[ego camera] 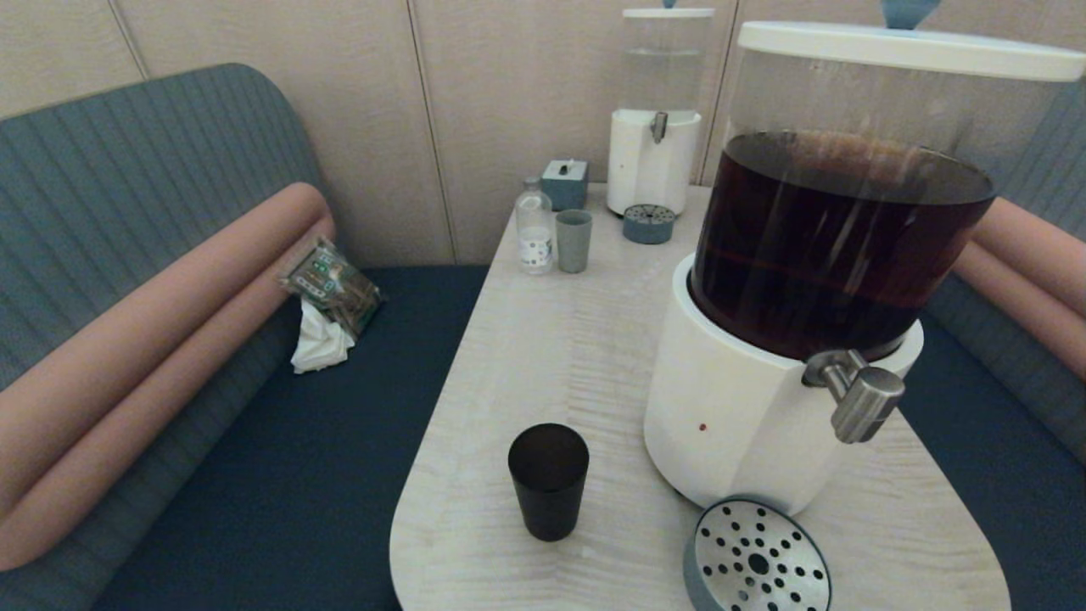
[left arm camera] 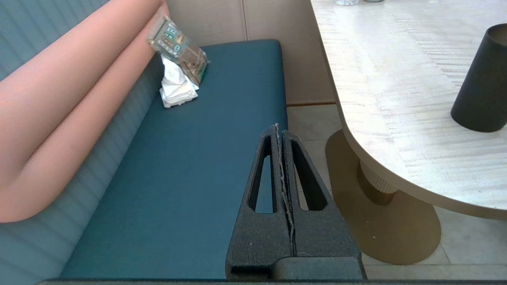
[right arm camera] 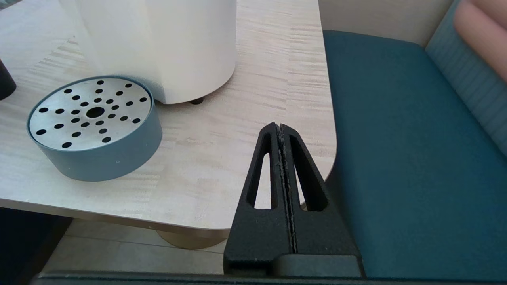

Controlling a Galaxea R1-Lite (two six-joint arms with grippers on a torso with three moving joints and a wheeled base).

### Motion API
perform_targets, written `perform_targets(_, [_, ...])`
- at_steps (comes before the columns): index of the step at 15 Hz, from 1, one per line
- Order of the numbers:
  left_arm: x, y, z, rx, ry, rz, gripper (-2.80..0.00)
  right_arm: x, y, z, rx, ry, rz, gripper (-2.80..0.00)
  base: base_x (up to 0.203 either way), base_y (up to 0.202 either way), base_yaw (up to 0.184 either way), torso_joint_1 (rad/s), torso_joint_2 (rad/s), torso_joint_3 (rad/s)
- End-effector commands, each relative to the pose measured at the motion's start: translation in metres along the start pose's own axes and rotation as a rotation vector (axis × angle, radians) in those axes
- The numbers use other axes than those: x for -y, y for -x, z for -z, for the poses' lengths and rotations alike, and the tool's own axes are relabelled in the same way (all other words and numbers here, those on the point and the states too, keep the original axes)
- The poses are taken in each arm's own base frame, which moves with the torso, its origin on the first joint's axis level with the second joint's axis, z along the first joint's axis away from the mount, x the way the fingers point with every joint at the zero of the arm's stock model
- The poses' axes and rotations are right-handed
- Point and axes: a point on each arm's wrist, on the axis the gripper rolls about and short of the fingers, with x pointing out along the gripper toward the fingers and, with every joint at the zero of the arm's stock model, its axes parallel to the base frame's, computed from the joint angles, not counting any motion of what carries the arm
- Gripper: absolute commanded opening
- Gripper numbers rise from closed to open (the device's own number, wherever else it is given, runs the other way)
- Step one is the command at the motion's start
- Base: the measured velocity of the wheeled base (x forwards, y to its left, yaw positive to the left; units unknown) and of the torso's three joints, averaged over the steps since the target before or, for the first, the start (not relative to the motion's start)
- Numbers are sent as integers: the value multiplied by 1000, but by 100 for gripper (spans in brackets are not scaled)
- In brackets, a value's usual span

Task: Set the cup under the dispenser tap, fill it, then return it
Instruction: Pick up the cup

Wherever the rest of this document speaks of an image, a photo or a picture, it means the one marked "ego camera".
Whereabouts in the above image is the black tapered cup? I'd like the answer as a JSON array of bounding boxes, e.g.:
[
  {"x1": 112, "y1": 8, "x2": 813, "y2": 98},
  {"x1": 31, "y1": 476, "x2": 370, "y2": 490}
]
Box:
[{"x1": 507, "y1": 423, "x2": 591, "y2": 542}]

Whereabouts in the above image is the large metal dispenser tap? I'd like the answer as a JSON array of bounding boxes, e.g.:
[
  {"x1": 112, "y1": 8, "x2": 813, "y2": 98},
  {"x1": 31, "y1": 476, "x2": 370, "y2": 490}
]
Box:
[{"x1": 802, "y1": 350, "x2": 907, "y2": 445}]

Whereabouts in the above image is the grey-blue plastic cup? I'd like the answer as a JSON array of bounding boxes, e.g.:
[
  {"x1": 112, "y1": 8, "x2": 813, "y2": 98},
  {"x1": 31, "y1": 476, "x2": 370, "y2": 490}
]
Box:
[{"x1": 556, "y1": 210, "x2": 593, "y2": 274}]

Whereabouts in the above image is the clear plastic bottle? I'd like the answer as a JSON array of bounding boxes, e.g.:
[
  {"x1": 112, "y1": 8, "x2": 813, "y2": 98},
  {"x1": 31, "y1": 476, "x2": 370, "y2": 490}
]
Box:
[{"x1": 515, "y1": 177, "x2": 555, "y2": 275}]

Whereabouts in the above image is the grey-blue tissue box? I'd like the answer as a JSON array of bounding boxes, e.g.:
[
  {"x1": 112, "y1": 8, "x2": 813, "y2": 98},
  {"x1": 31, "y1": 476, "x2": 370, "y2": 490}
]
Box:
[{"x1": 540, "y1": 159, "x2": 590, "y2": 211}]

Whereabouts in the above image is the small perforated drip tray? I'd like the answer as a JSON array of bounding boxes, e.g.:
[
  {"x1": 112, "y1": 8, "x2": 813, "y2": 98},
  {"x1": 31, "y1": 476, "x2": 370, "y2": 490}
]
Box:
[{"x1": 622, "y1": 204, "x2": 677, "y2": 245}]

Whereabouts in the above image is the small clear water dispenser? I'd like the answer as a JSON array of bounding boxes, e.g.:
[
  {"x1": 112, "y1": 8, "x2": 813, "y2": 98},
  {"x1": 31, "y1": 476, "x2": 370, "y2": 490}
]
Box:
[{"x1": 607, "y1": 15, "x2": 714, "y2": 217}]

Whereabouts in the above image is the large dark tea dispenser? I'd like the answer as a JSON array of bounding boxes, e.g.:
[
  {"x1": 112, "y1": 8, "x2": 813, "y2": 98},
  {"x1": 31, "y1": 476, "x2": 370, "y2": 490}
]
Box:
[{"x1": 642, "y1": 47, "x2": 1077, "y2": 517}]

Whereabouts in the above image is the green snack packet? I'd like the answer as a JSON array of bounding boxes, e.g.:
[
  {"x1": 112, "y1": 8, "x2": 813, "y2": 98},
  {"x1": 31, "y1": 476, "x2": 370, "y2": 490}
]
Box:
[{"x1": 278, "y1": 236, "x2": 384, "y2": 339}]

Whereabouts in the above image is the crumpled white tissue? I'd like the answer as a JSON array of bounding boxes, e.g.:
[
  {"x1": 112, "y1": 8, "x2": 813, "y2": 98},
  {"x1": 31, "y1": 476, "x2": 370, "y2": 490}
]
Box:
[{"x1": 290, "y1": 297, "x2": 357, "y2": 375}]

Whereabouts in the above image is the dark blue seat cushion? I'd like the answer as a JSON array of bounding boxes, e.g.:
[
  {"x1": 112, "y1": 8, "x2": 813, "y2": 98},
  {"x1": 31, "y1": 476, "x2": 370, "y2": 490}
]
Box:
[
  {"x1": 899, "y1": 314, "x2": 1086, "y2": 611},
  {"x1": 93, "y1": 265, "x2": 493, "y2": 611}
]

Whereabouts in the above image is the small white dispenser lid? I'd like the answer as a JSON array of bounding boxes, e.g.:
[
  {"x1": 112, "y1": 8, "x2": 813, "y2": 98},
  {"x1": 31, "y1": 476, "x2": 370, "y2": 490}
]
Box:
[{"x1": 622, "y1": 0, "x2": 716, "y2": 20}]

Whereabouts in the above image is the large perforated drip tray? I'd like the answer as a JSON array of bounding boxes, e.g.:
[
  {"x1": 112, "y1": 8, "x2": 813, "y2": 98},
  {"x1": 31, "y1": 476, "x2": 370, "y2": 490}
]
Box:
[{"x1": 683, "y1": 498, "x2": 833, "y2": 611}]

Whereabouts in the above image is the large white dispenser lid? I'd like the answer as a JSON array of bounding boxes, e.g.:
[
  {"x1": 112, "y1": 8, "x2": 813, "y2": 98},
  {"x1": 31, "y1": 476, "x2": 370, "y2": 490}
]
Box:
[{"x1": 736, "y1": 0, "x2": 1086, "y2": 84}]

